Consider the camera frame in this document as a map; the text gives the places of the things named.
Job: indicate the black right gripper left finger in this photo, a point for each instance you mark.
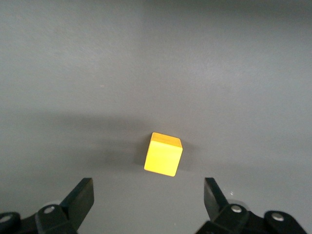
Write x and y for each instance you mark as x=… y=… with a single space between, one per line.
x=78 y=202

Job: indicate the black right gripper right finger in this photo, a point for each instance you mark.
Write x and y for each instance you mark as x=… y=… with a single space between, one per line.
x=215 y=202

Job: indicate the yellow wooden block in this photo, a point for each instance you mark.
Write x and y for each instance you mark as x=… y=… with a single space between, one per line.
x=162 y=156

